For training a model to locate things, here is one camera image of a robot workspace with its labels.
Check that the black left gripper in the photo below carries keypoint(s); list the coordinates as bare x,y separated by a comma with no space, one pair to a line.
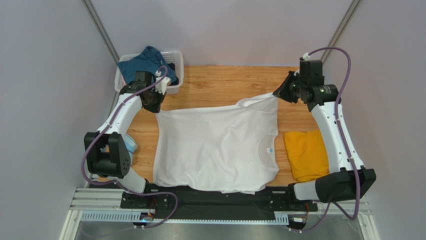
155,108

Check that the aluminium frame rail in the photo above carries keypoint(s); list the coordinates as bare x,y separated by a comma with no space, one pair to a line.
104,205

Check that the folded yellow t shirt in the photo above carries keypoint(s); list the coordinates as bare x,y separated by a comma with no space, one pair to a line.
307,155

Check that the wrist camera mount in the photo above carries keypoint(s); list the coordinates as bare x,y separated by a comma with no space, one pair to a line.
311,72
162,82

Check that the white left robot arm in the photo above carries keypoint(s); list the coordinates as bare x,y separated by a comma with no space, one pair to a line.
106,153

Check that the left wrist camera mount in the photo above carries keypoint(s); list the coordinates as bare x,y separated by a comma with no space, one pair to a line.
162,82

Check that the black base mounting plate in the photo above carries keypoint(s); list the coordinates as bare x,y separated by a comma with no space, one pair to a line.
185,203

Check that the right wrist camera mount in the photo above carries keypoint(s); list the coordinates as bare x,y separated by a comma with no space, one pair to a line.
311,72

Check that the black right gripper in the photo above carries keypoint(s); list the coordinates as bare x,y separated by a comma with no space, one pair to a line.
286,88

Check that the blue t shirt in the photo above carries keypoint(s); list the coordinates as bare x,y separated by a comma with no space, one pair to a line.
149,60

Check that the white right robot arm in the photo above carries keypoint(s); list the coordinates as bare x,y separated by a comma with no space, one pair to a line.
348,178

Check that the white t shirt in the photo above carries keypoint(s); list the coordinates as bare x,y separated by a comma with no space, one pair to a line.
227,149

